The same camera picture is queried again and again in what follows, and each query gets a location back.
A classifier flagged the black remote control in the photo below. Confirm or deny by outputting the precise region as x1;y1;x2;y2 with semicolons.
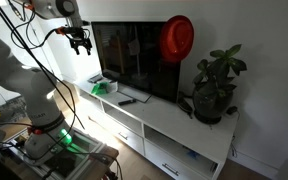
117;98;138;107

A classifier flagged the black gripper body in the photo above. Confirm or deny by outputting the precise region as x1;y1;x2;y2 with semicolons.
67;33;94;49

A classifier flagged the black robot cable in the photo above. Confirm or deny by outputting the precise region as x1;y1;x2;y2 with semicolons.
0;0;87;132

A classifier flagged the white drawer with long handle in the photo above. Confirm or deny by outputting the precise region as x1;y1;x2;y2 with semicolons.
144;140;202;180

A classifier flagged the green plastic box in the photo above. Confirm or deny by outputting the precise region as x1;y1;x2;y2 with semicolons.
90;81;119;96

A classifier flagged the aluminium robot base platform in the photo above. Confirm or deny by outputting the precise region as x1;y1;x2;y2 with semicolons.
7;128;120;180

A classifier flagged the small blue object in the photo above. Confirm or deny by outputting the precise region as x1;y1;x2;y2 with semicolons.
187;149;200;160

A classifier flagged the black power adapter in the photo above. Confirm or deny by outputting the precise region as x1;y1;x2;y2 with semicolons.
226;105;239;116

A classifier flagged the dark round plant pot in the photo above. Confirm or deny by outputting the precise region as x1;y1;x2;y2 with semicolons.
192;84;235;125

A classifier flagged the green leafy plant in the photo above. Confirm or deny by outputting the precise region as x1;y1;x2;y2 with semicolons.
192;43;248;98

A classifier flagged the white drawer with short handle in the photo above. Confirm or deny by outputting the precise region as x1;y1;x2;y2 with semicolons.
87;114;146;157

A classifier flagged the black flat screen television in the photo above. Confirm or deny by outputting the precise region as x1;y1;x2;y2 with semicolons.
91;21;182;104

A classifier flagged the red hat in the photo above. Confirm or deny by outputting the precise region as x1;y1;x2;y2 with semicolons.
159;14;195;64

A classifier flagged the white tv stand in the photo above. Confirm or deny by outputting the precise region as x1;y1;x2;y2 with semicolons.
73;74;240;180

